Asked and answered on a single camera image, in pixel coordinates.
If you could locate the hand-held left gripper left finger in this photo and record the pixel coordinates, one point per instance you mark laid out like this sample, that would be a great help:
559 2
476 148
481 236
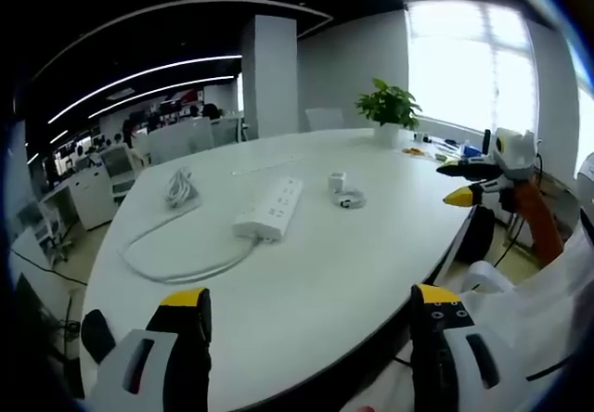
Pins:
139 365

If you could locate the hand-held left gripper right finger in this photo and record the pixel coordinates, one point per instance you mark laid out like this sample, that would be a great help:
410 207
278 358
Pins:
457 361

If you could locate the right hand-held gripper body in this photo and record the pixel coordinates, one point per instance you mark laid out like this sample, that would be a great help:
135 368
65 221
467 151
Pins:
512 152

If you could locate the white charger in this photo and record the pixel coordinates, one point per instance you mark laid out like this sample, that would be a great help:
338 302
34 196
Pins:
336 182

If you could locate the white power strip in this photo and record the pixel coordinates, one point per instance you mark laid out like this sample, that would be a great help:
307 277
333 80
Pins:
271 208

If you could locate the white desk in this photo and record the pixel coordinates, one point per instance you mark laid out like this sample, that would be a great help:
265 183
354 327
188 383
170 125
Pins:
325 263

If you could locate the white desk partition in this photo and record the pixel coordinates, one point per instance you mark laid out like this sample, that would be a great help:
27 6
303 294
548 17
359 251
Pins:
185 138

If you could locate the long ceiling light strip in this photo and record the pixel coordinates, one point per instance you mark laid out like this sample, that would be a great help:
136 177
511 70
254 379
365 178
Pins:
139 78
162 93

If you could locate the person's left hand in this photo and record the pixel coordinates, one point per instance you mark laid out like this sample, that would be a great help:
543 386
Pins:
365 408

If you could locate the black office chair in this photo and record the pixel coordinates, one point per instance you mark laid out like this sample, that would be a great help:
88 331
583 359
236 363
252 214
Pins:
478 235

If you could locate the small yellow objects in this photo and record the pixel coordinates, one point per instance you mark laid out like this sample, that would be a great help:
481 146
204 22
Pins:
413 151

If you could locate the bright window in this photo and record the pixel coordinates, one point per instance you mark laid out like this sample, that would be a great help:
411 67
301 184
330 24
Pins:
464 64

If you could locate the green potted plant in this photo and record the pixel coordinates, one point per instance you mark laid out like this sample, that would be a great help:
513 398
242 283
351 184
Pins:
387 106

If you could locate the person's white clothing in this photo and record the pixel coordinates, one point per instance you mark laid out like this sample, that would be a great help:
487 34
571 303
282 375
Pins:
547 305

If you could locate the white cabinet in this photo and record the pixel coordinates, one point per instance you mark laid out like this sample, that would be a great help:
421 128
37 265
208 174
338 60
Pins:
93 198

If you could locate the white mesh office chair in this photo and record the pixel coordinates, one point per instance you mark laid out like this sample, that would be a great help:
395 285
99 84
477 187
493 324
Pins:
118 166

